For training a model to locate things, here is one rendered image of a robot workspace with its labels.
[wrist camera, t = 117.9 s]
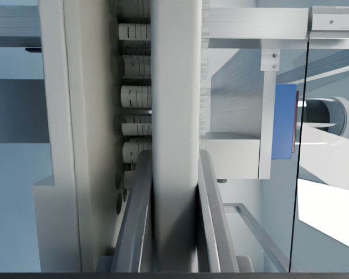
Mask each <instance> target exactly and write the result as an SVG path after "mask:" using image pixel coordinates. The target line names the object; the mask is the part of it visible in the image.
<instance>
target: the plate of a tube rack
mask: <svg viewBox="0 0 349 279"><path fill-rule="evenodd" d="M150 4H151V95H152V186H153V272H196V250H197V194H198V150H199V99H200V73H201V23H202V0H150Z"/></svg>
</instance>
